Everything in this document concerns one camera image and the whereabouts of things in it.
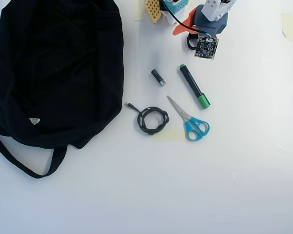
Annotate black fabric bag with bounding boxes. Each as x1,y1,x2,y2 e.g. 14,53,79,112
0,0,126,179

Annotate black marker with green cap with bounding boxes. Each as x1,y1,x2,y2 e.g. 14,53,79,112
179,63,212,110

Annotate yellow perforated plastic part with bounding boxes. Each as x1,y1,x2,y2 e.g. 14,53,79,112
145,0,162,24

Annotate bare camera circuit board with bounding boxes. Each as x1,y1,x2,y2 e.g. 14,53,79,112
194,36,220,60

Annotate scissors with blue handles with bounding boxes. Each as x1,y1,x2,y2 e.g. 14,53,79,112
166,95,211,142

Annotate beige masking tape strip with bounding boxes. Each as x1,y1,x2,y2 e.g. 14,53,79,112
281,13,293,43
134,0,147,21
150,130,186,142

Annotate black coiled usb cable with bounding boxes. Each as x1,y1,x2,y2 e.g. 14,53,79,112
125,102,171,137

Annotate blue and white gripper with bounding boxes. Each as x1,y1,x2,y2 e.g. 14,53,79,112
172,4,230,40

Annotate black camera cable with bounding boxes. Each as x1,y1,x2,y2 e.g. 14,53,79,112
169,10,212,40

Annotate black cylindrical battery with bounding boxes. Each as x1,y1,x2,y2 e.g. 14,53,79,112
150,69,167,88

